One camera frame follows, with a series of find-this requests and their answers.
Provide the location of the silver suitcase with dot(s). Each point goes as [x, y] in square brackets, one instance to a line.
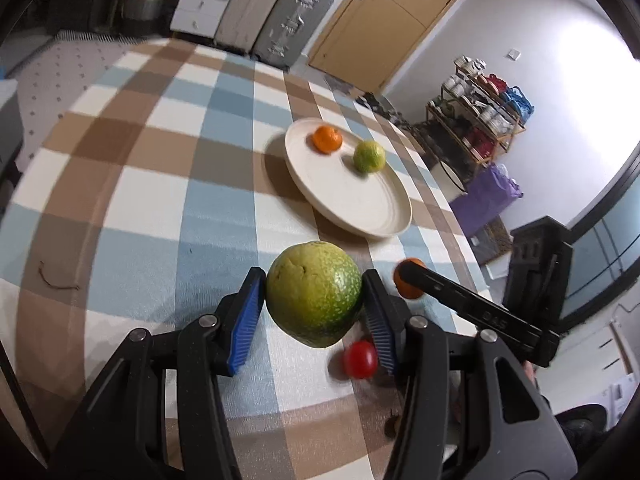
[295, 20]

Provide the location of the collection of assorted shoes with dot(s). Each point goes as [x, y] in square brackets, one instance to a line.
[517, 100]

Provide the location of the round cream plate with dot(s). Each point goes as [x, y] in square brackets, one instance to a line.
[350, 195]

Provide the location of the white drawer cabinet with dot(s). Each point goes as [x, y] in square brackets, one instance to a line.
[202, 5]

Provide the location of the wooden door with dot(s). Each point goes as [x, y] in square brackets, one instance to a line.
[390, 25]

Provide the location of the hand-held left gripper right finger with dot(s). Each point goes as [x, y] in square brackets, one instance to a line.
[380, 330]

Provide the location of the large green orange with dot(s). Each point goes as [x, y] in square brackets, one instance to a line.
[312, 295]

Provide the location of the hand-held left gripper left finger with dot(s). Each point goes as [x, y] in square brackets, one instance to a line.
[247, 320]

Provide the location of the round white stool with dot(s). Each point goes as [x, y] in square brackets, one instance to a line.
[450, 175]

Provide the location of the wooden shoe rack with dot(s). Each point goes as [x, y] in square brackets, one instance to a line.
[515, 130]

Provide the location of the red cherry tomato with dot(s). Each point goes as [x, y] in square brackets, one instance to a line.
[360, 359]

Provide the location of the beige suitcase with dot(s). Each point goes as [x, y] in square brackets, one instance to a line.
[250, 5]

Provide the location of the dotted grey mat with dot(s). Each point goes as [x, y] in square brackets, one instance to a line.
[55, 80]

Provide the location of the small brown twig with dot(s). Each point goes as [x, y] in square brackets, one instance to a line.
[60, 286]

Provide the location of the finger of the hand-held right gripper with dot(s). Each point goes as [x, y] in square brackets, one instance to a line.
[475, 312]

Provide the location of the brown doormat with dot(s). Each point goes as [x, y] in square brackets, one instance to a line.
[495, 240]

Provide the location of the wicker basket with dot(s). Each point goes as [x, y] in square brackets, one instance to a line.
[145, 2]

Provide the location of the small orange tangerine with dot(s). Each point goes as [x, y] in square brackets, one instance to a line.
[404, 287]
[327, 140]

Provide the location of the white light switch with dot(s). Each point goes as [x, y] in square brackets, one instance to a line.
[513, 53]

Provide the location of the small green citrus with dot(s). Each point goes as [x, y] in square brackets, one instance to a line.
[369, 156]

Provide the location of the purple bag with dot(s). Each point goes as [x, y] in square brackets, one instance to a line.
[485, 200]

